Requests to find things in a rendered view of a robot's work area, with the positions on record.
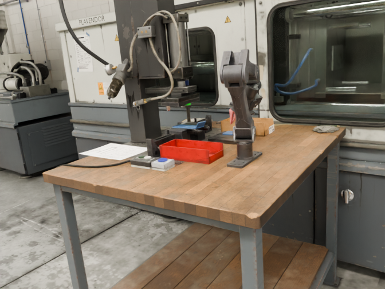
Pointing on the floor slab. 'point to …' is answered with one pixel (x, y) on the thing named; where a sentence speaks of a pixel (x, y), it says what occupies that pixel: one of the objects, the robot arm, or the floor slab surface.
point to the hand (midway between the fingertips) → (234, 124)
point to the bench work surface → (215, 215)
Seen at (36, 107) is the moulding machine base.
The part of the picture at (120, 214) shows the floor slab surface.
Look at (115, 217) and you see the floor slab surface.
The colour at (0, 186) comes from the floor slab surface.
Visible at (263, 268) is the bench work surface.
